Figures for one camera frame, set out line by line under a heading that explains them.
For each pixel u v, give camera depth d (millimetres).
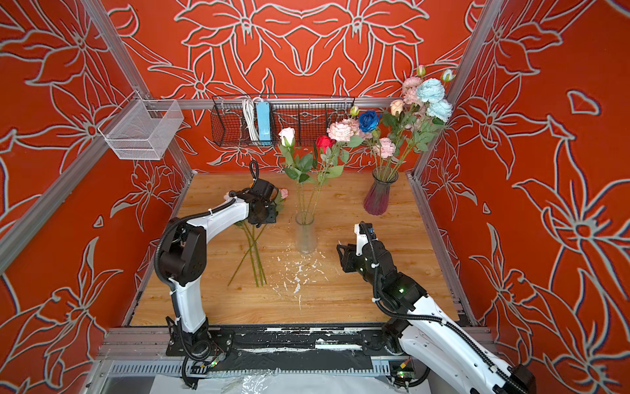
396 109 802
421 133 764
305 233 857
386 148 831
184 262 510
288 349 727
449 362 518
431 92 682
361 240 662
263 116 893
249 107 875
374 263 534
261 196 759
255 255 922
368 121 683
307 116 954
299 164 731
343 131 662
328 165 725
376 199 973
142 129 923
